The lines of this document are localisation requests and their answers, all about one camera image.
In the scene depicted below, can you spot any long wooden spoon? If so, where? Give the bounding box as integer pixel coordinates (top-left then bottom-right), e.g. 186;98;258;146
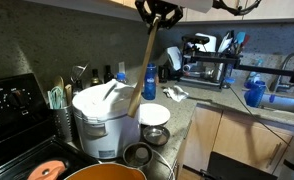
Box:
126;13;162;119

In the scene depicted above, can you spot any white round plate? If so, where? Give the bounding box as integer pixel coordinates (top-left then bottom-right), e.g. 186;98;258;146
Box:
139;102;172;127

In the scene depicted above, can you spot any wooden spoon in holder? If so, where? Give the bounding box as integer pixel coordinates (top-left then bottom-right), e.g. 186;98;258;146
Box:
53;75;66;93

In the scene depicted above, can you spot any white kettle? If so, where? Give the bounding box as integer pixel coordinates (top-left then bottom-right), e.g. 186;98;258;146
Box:
166;45;184;72

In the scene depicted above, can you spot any white plastic container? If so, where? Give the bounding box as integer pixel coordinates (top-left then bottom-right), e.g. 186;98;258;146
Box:
194;32;218;54

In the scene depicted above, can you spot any black dish rack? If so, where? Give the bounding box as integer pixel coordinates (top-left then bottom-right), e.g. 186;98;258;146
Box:
179;33;242;92

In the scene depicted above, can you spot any teal spatula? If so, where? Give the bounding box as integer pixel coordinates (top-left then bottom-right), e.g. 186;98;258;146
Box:
234;31;247;46

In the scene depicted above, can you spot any oil bottle blue cap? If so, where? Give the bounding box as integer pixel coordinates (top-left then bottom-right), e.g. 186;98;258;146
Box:
115;71;128;85

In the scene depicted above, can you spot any blue water bottle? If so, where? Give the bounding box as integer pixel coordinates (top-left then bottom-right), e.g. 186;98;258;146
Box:
142;62;158;101

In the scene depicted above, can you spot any dark bottle white label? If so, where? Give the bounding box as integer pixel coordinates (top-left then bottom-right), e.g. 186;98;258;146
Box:
103;64;116;85

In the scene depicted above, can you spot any red spatula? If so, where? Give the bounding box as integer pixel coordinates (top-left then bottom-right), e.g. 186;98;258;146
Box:
241;33;252;48

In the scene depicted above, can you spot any white crumpled cloth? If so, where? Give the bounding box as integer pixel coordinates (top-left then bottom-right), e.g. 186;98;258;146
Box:
162;84;190;103

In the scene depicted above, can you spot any dark green glass bottle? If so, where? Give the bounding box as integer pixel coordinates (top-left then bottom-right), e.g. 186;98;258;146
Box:
89;68;103;88

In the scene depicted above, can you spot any wooden upper cabinet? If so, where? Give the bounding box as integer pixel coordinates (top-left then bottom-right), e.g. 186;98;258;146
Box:
110;0;294;24

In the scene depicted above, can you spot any wooden spatula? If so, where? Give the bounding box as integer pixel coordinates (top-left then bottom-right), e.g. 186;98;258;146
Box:
64;83;73;106

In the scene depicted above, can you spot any white rice cooker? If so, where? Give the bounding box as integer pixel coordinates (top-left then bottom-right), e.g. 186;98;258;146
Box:
71;78;142;160

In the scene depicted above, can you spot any small steel bowl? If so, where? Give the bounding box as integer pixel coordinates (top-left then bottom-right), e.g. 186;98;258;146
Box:
142;124;171;147

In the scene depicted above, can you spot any steel kitchen faucet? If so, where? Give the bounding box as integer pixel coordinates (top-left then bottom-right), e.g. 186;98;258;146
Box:
269;52;294;93

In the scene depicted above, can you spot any teal silicone utensil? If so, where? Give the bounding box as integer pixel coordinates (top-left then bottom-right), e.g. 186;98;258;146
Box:
47;85;67;110

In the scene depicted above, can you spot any steel utensil holder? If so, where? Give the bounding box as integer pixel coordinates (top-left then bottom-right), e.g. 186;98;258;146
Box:
49;102;76;143

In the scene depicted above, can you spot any wooden base cabinet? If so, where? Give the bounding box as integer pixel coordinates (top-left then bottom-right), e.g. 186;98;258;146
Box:
177;102;294;180

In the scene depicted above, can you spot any small steel measuring cup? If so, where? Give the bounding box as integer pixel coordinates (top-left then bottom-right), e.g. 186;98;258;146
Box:
122;141;154;169

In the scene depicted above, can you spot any orange cooking pot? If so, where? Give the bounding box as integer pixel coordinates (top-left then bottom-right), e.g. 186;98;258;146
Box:
64;162;148;180

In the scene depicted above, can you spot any black mounting platform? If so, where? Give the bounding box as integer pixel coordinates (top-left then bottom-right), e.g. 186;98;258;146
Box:
199;151;279;180

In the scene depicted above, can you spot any black kitchen stove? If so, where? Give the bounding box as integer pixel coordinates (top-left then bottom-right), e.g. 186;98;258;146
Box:
0;72;100;180

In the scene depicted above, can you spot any salmon pink silicone lid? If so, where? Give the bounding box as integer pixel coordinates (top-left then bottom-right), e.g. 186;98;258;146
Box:
26;159;68;180

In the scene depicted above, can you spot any black stereo camera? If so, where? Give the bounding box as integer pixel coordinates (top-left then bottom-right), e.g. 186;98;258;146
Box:
181;33;211;45

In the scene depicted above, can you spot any steel wire whisk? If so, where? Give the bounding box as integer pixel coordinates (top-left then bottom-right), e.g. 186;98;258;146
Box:
69;62;90;97

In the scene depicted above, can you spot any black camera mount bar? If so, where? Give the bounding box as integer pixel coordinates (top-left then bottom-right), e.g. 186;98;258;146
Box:
186;54;294;87

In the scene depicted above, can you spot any thin black cable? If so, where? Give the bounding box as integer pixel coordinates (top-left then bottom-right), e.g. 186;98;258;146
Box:
228;84;290;145

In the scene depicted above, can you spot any white cable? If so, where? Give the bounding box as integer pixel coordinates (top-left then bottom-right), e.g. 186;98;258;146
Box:
151;149;177;180

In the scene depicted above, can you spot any steel drawer handle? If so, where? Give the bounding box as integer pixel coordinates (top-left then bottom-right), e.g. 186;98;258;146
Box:
266;142;284;170

